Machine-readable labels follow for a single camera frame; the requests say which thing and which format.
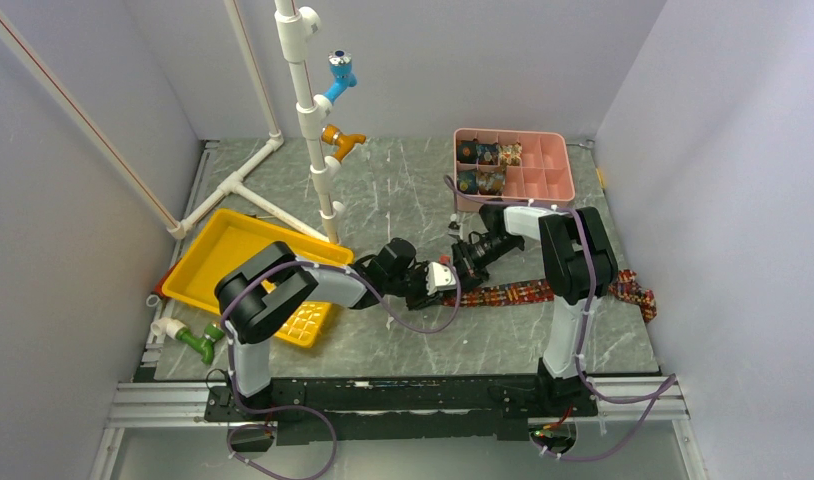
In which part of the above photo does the yellow plastic tray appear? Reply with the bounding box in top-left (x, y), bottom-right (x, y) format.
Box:
top-left (161, 209), bottom-right (354, 315)

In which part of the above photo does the white pipe with red stripe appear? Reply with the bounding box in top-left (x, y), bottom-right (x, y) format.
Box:
top-left (0, 9), bottom-right (187, 240)

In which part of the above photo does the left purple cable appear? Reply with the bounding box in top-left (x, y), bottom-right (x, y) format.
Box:
top-left (218, 258), bottom-right (463, 480)

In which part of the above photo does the white PVC pipe stand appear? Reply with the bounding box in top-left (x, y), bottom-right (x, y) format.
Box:
top-left (180, 1), bottom-right (346, 244)

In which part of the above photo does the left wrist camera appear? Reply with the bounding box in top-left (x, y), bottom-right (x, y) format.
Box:
top-left (425, 262), bottom-right (458, 296)

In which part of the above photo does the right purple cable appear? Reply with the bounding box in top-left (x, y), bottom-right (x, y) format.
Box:
top-left (443, 174), bottom-right (679, 464)

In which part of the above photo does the orange plastic faucet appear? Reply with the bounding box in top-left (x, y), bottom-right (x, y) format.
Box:
top-left (321, 124), bottom-right (367, 162)

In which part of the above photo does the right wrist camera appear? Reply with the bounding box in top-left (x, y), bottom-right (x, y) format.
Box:
top-left (447, 213), bottom-right (463, 240)

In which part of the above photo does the gold floral rolled tie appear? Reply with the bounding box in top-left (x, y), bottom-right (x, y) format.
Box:
top-left (497, 143), bottom-right (523, 166)

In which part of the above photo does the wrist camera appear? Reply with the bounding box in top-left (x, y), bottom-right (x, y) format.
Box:
top-left (447, 213), bottom-right (463, 240)
top-left (425, 262), bottom-right (458, 296)

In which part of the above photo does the brown patterned rolled tie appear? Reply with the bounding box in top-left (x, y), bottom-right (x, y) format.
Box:
top-left (476, 169), bottom-right (506, 196)

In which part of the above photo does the dark rolled tie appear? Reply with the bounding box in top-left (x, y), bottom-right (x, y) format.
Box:
top-left (455, 140), bottom-right (478, 164)

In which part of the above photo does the purple cable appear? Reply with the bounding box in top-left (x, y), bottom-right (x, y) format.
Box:
top-left (218, 258), bottom-right (463, 480)
top-left (443, 174), bottom-right (679, 464)

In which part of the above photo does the pink divided organizer box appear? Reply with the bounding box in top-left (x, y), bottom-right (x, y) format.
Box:
top-left (452, 128), bottom-right (576, 212)

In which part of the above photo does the blue plastic faucet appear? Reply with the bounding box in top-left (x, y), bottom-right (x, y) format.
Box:
top-left (324, 50), bottom-right (358, 103)

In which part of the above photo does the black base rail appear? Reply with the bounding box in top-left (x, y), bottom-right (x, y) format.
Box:
top-left (204, 373), bottom-right (597, 446)

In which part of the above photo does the blue dotted rolled tie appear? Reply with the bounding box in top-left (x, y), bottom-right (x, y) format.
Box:
top-left (455, 170), bottom-right (479, 195)

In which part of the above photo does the green plastic faucet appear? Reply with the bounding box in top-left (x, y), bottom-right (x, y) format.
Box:
top-left (174, 322), bottom-right (225, 366)

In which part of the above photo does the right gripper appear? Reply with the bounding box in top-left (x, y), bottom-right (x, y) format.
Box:
top-left (447, 234), bottom-right (522, 299)

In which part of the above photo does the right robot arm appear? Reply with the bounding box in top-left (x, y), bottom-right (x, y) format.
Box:
top-left (451, 204), bottom-right (619, 415)

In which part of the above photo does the multicolour patterned necktie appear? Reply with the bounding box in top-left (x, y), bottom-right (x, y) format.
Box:
top-left (460, 269), bottom-right (657, 323)

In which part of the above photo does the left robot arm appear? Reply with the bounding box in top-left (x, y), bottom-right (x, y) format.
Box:
top-left (214, 238), bottom-right (463, 420)

